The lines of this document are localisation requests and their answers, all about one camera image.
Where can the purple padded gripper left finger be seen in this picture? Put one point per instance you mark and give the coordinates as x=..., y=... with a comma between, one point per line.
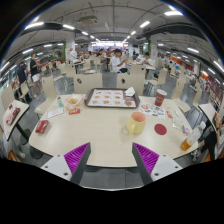
x=70, y=166

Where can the beige chair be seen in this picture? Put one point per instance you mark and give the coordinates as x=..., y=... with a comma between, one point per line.
x=48, y=85
x=125, y=81
x=84, y=83

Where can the beige chair right back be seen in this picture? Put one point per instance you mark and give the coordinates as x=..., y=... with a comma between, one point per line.
x=125, y=81

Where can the beige chair left back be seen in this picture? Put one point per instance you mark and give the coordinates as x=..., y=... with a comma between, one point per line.
x=84, y=83

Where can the small side table left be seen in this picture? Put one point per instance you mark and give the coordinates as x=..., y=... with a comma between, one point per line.
x=11, y=118

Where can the red round coaster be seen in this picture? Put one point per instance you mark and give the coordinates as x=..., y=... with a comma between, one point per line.
x=160, y=129

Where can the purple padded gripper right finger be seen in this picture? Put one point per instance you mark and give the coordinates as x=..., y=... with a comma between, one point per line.
x=151, y=165

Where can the colourful paper placemat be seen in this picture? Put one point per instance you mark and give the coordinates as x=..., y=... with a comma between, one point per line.
x=152, y=110

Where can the brown food tray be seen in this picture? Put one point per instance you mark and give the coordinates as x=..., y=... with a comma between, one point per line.
x=111, y=98

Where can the plastic bottle orange drink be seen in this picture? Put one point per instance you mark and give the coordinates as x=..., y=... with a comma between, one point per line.
x=193, y=136

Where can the standing person black shirt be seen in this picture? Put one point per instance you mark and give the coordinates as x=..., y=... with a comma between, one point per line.
x=34, y=73

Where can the seated man white shirt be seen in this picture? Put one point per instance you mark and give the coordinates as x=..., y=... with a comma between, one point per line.
x=117, y=62

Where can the small red sauce packet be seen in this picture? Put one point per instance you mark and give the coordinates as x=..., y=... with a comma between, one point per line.
x=74, y=111

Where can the food wrapper with snack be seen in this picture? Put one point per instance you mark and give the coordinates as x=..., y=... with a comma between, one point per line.
x=73, y=101

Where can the crumpled white napkin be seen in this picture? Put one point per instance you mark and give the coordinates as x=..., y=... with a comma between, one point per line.
x=130, y=91

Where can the white receipt paper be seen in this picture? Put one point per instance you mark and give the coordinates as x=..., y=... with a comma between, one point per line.
x=55, y=112

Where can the yellow mug pink inside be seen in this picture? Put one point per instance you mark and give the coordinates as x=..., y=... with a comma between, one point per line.
x=136, y=123

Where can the red paper cup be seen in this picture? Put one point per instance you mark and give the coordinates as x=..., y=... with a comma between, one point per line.
x=160, y=96

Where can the red packet on table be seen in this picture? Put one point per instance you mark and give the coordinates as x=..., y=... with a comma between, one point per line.
x=41, y=126

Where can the beige chair far left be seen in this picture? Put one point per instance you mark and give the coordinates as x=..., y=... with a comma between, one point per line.
x=48, y=85

